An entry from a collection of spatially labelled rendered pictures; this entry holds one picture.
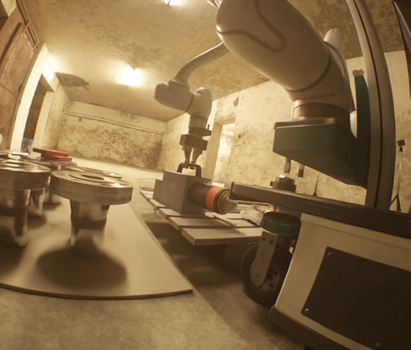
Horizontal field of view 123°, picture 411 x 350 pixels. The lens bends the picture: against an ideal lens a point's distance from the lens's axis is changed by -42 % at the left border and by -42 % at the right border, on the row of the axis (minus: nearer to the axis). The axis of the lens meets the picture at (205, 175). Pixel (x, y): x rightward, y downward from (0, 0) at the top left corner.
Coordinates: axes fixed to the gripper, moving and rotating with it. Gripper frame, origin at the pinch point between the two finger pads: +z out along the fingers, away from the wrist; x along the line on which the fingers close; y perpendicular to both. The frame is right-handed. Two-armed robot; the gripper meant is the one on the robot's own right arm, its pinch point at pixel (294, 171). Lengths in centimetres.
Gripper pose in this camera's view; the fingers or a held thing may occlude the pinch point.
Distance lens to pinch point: 95.5
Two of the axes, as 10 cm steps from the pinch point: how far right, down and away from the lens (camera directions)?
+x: 8.3, 1.5, 5.3
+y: 5.2, 1.0, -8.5
